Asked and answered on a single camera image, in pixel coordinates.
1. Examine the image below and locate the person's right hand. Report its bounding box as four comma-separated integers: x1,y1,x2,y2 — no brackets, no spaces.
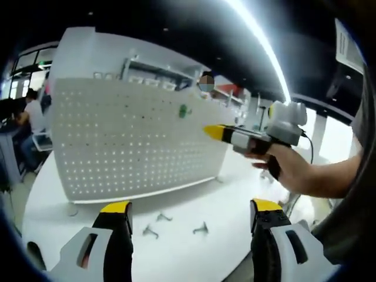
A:
243,143,314,194

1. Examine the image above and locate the row of white storage bins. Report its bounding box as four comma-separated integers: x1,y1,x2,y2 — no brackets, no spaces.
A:
127,75,177,90

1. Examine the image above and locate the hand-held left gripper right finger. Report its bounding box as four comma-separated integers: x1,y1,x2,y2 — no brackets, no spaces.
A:
249,198,343,282

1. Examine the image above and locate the metal shelf rack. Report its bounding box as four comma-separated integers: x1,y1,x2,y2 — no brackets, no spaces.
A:
122,54,250,118

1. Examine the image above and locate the white perforated mounting plate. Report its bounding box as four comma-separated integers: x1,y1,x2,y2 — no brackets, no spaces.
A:
49,76,239,217

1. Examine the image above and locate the white chair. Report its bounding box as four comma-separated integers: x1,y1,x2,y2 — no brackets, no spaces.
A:
31,129,53,150

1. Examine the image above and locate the white ceiling vent panel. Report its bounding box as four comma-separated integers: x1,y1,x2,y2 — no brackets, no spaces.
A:
334,18,367,73

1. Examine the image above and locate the ceiling light strip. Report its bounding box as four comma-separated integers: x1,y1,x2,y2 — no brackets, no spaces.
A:
226,0,291,100

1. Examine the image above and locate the person's dark shirt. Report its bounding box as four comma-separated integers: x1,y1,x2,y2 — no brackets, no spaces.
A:
311,63,376,265

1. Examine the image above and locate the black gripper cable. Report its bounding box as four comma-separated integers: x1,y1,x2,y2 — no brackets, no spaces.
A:
299,129,314,164

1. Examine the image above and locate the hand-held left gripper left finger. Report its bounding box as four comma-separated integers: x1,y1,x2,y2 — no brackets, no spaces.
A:
48,200,135,282

